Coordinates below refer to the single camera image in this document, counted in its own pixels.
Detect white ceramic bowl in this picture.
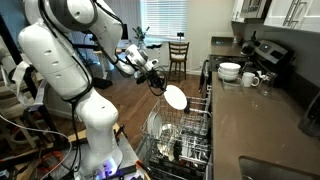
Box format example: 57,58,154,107
217,72,240,83
217,68,240,80
218,62,242,75

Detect white window blinds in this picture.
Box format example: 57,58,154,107
139,0,190,42

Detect small camera on tripod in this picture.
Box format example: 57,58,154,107
176,31,186,43

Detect black clamp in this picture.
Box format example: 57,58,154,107
114,123,127,138

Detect steel bowl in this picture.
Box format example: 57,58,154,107
160,123,181,158

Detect white plate in rack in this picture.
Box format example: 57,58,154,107
146,111,164,140

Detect white upper cabinet door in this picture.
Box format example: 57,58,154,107
264,0,296,29
293,0,320,34

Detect steel cabinet door handle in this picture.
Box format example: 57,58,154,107
290,0,308,28
282,0,298,27

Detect wire dishwasher rack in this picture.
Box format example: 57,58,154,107
139,94,214,180

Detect black steel stove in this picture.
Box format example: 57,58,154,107
199,39,295,98

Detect brown wooden chair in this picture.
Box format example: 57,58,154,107
167,41,191,83

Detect dark bottle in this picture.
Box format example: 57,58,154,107
250,30,259,44

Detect steel microwave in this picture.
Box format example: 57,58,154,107
239,0,273,24

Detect black cables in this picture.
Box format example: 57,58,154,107
61,96,84,174

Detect black bowl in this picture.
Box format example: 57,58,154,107
172,139,184,163

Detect white cable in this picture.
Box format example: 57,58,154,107
0,114,74,168

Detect white mug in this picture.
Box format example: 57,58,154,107
241,71,260,88

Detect orange cable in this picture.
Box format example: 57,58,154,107
34,150,65,174

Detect green potted plant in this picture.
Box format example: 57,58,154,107
131,25,151,50

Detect steel kitchen sink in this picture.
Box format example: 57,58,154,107
238,155,320,180

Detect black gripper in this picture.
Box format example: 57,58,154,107
135,68,169,94

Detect black stand pole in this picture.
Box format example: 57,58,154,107
0,13,64,148

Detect clear glass dish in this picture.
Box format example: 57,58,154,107
220,78,244,94

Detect white strap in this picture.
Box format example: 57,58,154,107
0,59,49,108

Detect white round plate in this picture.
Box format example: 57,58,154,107
163,84,188,111

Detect narrow white cabinet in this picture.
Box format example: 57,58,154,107
230,0,246,23

